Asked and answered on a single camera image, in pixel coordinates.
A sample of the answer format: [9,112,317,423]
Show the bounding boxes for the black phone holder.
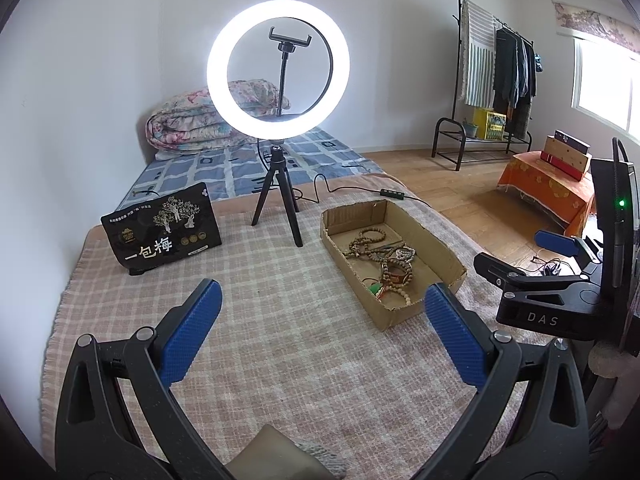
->
[268,26,314,122]

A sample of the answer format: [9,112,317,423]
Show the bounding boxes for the black clothes rack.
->
[432,0,544,172]

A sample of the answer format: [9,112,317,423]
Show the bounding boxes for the olive cloth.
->
[224,423,347,480]

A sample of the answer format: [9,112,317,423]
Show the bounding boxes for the yellow crate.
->
[472,107,507,141]

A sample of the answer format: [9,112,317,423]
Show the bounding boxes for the cardboard box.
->
[320,199,468,332]

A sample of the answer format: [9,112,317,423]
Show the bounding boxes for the stack of gift boxes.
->
[539,129,594,182]

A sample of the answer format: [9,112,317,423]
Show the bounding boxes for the floral curtain valance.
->
[552,0,640,54]

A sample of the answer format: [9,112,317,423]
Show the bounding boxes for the folded floral quilt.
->
[145,79,292,154]

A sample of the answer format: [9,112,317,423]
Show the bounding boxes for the person's right hand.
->
[587,341,633,379]

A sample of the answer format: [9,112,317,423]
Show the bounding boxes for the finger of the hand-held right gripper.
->
[534,229,601,264]
[474,252,592,294]

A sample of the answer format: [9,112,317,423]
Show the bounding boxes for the blue patterned bed sheet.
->
[117,127,387,212]

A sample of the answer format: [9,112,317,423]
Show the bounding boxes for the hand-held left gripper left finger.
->
[54,278,236,480]

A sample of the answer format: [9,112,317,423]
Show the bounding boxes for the orange cloth covered table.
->
[497,152,597,239]

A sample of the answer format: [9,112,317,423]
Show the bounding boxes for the striped hanging cloth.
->
[460,0,497,109]

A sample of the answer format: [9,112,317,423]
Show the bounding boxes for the white ring light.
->
[207,0,349,141]

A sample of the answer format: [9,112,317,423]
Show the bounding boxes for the pink plaid blanket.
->
[40,180,576,480]

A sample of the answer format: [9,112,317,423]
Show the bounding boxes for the black snack bag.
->
[101,183,223,276]

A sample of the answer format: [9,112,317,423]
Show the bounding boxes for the brown wooden bead necklace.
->
[347,227,417,307]

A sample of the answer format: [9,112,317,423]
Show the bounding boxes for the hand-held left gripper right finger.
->
[415,282,591,480]

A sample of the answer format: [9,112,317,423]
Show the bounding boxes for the dark hanging clothes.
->
[492,27,539,134]

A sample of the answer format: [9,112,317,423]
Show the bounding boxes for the black power cable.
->
[257,159,437,207]

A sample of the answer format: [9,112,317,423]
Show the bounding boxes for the window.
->
[572,37,640,134]

